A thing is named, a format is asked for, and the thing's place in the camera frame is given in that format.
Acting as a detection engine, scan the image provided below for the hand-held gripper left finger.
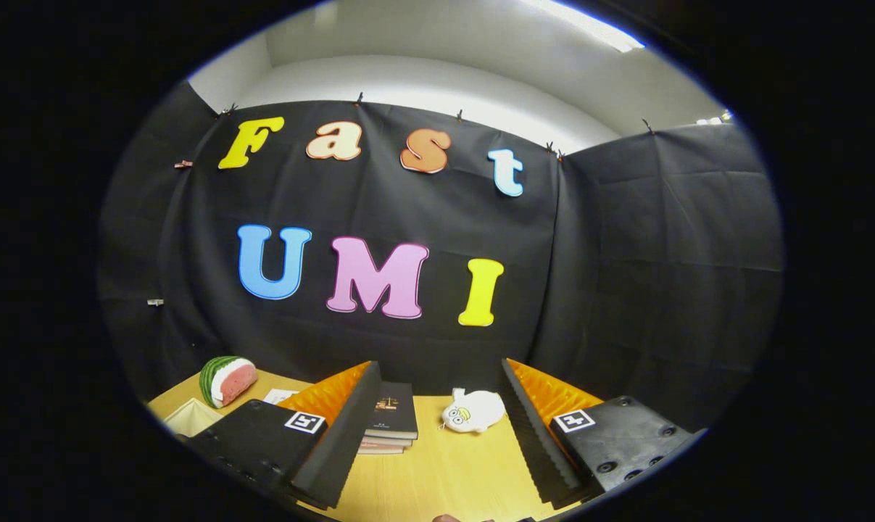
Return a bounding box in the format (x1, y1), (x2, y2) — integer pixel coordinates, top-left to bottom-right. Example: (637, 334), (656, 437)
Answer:
(183, 360), (384, 510)

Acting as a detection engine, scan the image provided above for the beige fabric storage box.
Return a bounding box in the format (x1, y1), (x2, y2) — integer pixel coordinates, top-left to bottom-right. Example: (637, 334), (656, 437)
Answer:
(163, 397), (224, 438)

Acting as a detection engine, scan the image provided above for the black cover book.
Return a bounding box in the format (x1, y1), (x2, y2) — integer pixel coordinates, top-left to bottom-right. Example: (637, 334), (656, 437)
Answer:
(365, 382), (418, 441)

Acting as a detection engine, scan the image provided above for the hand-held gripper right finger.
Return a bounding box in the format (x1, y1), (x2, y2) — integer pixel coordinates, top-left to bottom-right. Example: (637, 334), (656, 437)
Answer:
(500, 357), (706, 510)

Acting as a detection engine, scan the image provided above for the white plush toy with eyes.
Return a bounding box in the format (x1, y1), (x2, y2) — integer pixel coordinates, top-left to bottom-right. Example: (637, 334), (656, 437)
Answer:
(441, 388), (507, 434)

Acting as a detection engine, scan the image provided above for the watermelon slice plush toy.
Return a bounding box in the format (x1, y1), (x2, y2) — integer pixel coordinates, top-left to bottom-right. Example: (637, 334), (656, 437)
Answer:
(199, 355), (258, 408)

